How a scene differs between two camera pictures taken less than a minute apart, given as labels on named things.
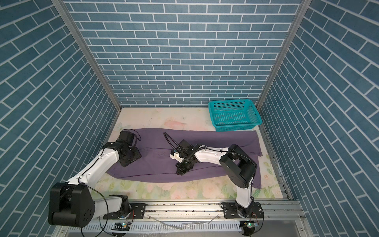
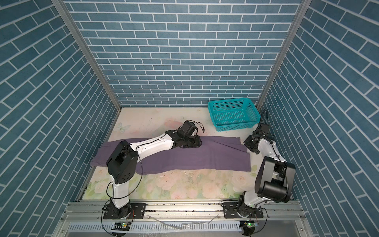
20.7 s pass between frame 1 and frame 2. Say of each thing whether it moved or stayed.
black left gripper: moved
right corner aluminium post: stayed
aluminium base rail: stayed
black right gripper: moved
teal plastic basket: stayed
